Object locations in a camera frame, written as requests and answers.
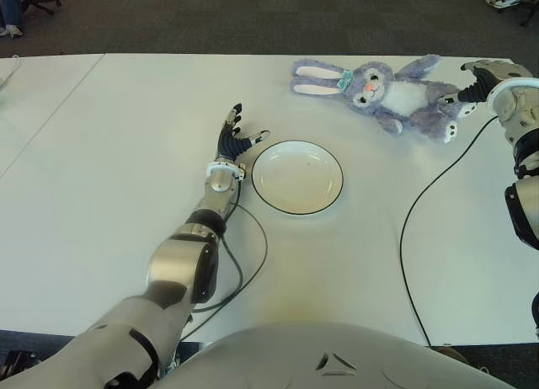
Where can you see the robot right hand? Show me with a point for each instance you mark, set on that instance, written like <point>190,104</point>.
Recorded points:
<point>494,71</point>

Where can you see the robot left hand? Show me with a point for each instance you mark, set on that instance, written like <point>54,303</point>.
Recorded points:
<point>229,142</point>

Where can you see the silver robot torso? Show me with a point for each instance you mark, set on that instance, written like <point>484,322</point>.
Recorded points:
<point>295,355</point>

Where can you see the white plate black rim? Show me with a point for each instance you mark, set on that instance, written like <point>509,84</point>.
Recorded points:
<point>297,178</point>

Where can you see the person leg with white sneaker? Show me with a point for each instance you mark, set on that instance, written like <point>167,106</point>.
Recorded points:
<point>10,10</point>

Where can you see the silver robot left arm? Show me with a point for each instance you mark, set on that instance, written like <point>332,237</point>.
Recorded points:
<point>181,262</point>

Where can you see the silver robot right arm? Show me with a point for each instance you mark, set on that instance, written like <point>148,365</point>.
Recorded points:
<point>520,107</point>

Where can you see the purple plush bunny doll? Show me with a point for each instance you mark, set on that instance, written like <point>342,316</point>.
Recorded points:
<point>400,98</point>

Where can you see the black office chair base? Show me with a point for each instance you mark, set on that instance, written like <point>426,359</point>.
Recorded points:
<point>531,6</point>
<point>40,1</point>

